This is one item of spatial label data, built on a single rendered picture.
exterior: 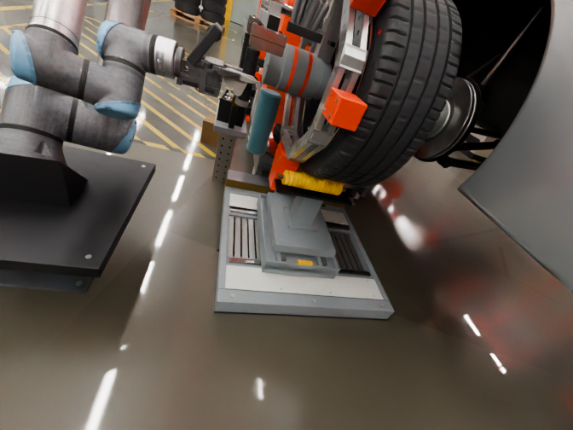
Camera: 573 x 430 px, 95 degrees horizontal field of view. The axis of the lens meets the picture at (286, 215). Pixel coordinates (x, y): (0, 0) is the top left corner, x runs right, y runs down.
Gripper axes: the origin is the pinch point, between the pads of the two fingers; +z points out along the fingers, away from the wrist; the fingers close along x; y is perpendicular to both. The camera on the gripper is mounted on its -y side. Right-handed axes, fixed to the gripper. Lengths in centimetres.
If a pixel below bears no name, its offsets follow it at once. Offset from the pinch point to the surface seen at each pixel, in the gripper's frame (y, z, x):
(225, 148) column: 59, -1, -73
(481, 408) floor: 83, 114, 61
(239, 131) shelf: 38, 3, -53
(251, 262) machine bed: 75, 17, 2
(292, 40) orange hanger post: -8, 18, -60
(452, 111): -8, 75, -10
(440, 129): -1, 75, -10
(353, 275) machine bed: 76, 71, 2
